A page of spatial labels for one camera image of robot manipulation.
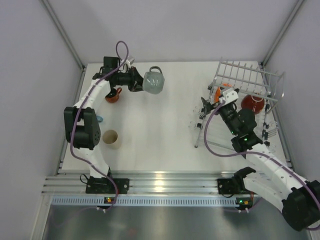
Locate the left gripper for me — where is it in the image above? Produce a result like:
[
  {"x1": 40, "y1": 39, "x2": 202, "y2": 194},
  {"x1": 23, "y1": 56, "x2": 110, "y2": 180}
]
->
[{"x1": 113, "y1": 66, "x2": 152, "y2": 92}]

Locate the grey ceramic mug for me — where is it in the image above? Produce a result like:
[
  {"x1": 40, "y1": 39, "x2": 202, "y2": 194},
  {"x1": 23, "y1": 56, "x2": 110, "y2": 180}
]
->
[{"x1": 142, "y1": 66, "x2": 165, "y2": 95}]

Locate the orange mug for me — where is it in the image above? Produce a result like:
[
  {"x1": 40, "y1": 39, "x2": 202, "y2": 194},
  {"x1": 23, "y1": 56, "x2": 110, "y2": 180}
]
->
[{"x1": 214, "y1": 83, "x2": 232, "y2": 103}]

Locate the red floral mug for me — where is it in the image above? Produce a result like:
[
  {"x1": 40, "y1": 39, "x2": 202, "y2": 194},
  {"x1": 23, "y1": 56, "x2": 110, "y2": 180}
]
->
[{"x1": 241, "y1": 94, "x2": 265, "y2": 115}]

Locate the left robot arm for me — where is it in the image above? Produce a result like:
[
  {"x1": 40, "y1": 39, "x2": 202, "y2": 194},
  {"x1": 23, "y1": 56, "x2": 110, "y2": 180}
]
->
[{"x1": 63, "y1": 56, "x2": 144, "y2": 193}]

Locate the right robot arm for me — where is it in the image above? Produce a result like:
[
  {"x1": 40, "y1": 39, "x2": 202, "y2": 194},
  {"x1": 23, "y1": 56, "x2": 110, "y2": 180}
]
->
[{"x1": 201, "y1": 97, "x2": 320, "y2": 232}]

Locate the metal dish rack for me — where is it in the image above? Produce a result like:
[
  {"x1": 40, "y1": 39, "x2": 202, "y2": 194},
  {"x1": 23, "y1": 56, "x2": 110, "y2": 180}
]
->
[{"x1": 193, "y1": 59, "x2": 286, "y2": 152}]

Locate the small dark red cup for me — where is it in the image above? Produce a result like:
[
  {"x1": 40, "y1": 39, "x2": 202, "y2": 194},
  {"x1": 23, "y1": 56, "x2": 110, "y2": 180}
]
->
[{"x1": 104, "y1": 87, "x2": 122, "y2": 104}]

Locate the blue white mug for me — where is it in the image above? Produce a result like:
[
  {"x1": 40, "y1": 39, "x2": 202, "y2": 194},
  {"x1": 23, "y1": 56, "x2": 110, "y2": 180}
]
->
[{"x1": 96, "y1": 115, "x2": 104, "y2": 123}]

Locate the beige cup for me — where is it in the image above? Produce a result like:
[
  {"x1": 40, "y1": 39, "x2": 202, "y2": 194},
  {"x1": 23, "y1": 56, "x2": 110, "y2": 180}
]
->
[{"x1": 102, "y1": 129, "x2": 122, "y2": 150}]

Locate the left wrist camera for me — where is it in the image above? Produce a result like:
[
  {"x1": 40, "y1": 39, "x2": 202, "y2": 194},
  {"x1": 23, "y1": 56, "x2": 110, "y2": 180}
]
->
[{"x1": 122, "y1": 57, "x2": 135, "y2": 70}]

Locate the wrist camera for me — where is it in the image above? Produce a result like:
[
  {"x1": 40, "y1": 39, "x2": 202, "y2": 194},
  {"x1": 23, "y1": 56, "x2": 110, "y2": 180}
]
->
[
  {"x1": 122, "y1": 57, "x2": 135, "y2": 70},
  {"x1": 219, "y1": 87, "x2": 239, "y2": 105}
]

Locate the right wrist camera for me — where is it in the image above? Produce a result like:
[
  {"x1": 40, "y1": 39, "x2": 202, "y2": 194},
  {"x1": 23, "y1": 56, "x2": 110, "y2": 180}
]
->
[{"x1": 219, "y1": 87, "x2": 239, "y2": 105}]

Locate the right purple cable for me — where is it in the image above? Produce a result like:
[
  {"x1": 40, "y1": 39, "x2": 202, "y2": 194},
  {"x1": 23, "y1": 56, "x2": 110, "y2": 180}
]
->
[{"x1": 204, "y1": 102, "x2": 320, "y2": 230}]

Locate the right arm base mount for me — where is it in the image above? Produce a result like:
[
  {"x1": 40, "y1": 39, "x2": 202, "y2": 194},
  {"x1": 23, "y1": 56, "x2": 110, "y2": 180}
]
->
[{"x1": 217, "y1": 167, "x2": 257, "y2": 197}]

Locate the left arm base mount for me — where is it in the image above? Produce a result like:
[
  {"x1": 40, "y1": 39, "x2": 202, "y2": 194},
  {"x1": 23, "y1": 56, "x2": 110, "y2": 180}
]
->
[{"x1": 85, "y1": 176, "x2": 130, "y2": 194}]

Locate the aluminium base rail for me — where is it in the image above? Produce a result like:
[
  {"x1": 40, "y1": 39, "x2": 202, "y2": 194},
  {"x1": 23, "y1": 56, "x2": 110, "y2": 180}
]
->
[{"x1": 41, "y1": 170, "x2": 234, "y2": 196}]

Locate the slotted cable duct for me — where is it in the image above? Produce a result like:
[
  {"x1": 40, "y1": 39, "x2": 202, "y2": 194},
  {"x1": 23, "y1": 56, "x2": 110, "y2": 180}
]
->
[{"x1": 51, "y1": 195, "x2": 240, "y2": 207}]

